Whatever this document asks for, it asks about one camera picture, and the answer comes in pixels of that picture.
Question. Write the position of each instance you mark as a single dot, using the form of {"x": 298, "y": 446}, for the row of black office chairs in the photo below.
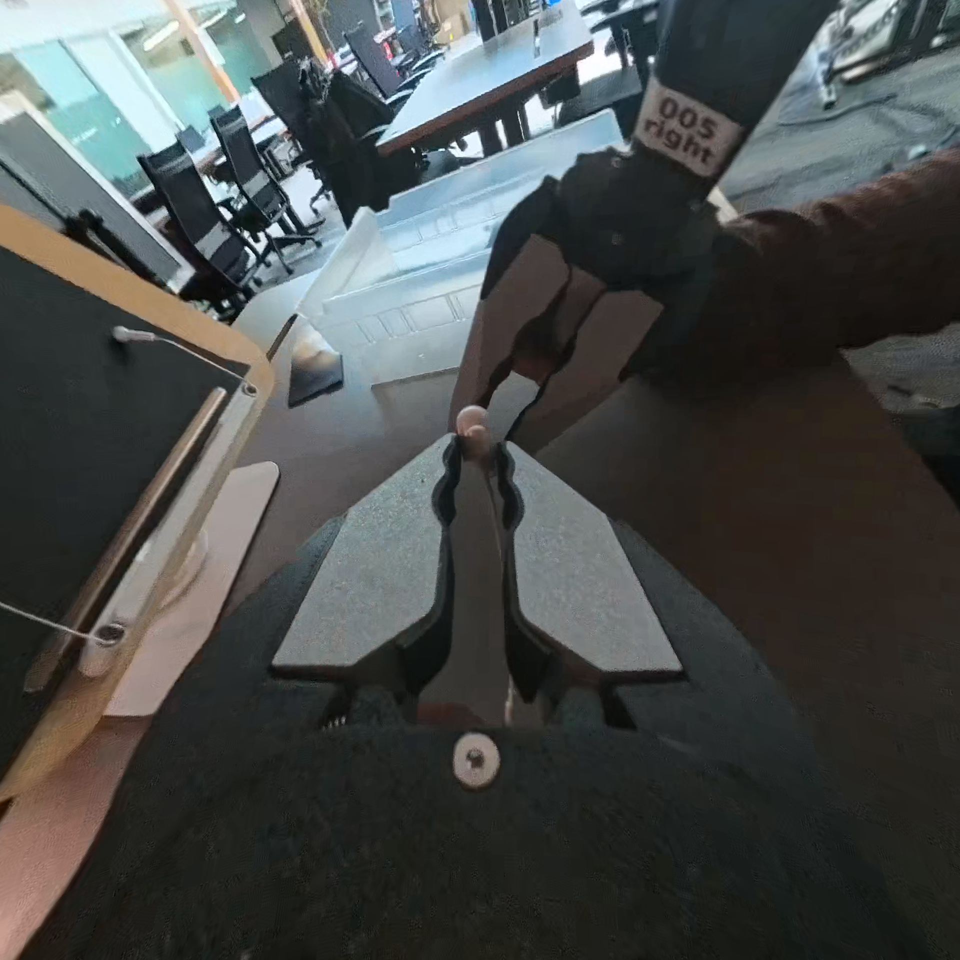
{"x": 236, "y": 150}

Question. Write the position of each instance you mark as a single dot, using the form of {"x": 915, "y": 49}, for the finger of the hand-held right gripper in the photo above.
{"x": 607, "y": 337}
{"x": 517, "y": 285}

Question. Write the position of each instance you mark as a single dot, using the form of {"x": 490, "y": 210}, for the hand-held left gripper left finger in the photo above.
{"x": 375, "y": 577}

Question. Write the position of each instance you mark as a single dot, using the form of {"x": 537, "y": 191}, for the clear plastic organizer box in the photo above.
{"x": 420, "y": 300}

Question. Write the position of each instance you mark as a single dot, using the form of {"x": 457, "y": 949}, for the black tripod head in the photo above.
{"x": 84, "y": 225}

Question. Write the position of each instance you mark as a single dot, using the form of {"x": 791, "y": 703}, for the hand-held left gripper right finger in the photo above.
{"x": 585, "y": 585}

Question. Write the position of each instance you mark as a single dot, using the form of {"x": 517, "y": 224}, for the glossy flat tile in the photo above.
{"x": 315, "y": 375}

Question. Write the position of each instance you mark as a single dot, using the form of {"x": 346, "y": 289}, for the black jacket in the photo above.
{"x": 345, "y": 127}

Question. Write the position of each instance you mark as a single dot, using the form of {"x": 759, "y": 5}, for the black board with wooden frame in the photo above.
{"x": 75, "y": 420}

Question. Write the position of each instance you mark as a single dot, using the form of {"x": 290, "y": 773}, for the long table with brown edge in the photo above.
{"x": 487, "y": 67}

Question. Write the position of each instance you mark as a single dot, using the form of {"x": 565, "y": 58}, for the person's right forearm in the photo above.
{"x": 825, "y": 285}

